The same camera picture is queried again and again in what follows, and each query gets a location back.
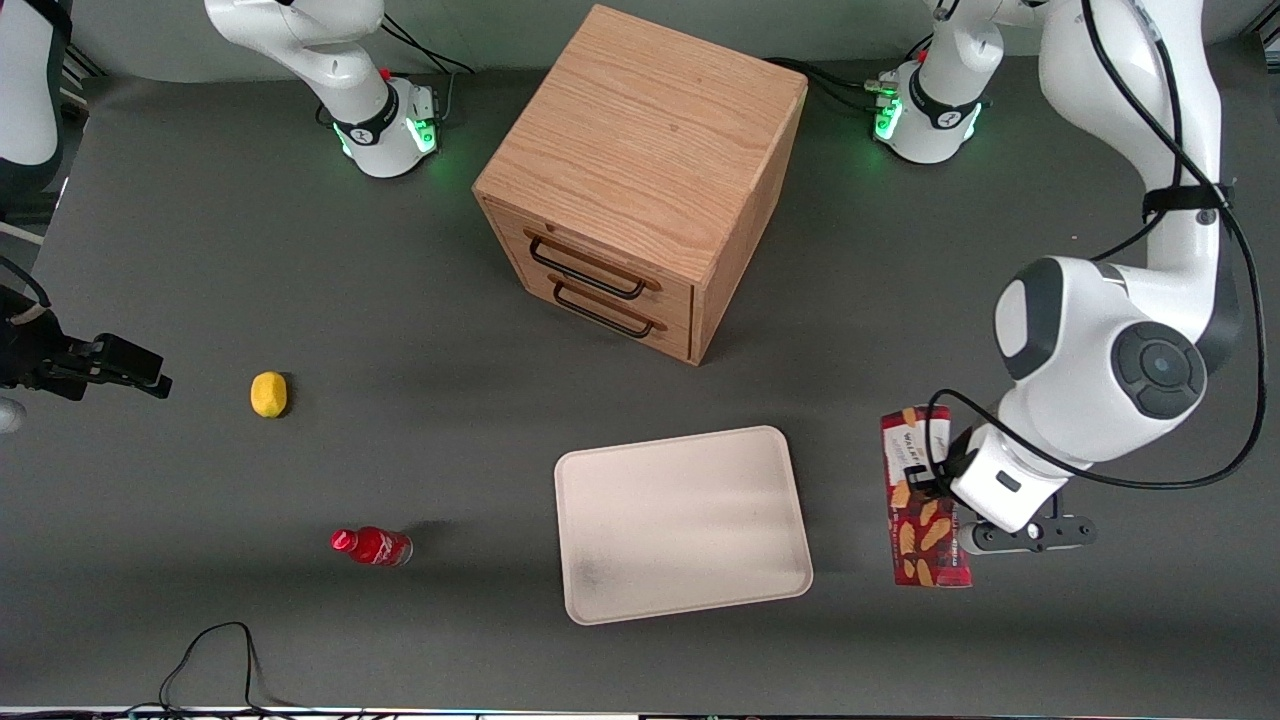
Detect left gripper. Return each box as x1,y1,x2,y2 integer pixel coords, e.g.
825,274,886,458
904,424,1070,534

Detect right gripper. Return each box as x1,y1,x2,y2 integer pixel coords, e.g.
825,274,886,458
0,298,174,403

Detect red cookie box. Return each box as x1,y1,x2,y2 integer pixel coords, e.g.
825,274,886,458
880,404,974,589

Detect beige rectangular plastic tray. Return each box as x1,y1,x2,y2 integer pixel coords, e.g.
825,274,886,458
554,425,814,627

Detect yellow lemon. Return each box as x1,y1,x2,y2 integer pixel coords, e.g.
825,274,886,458
250,371,289,419

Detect wooden drawer front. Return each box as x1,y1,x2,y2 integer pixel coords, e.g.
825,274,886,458
505,255,695,363
486,198,697,329

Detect small red drink bottle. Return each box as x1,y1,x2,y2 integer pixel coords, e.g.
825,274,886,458
330,526,414,568

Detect oak wooden drawer cabinet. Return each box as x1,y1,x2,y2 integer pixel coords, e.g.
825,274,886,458
472,4,809,367

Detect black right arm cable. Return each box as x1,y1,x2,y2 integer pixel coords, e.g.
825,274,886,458
0,255,51,311

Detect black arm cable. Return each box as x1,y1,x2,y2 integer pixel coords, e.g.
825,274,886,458
0,255,51,311
924,0,1270,492

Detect black looped table cable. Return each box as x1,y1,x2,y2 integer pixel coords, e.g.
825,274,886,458
128,621,301,717

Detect black metal drawer handle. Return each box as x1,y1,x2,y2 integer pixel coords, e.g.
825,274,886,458
552,280,657,339
527,235,649,301

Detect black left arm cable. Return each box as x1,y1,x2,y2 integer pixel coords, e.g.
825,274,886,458
924,0,1270,492

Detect black cable strap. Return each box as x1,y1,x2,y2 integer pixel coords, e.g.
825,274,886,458
1143,183,1237,223

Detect black left base cables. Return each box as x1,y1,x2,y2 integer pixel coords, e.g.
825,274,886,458
765,38,936,114

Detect black base cables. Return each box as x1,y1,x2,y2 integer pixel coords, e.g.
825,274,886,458
318,14,477,131
765,38,936,114

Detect black right base cables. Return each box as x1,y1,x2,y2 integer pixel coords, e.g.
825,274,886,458
318,14,477,131

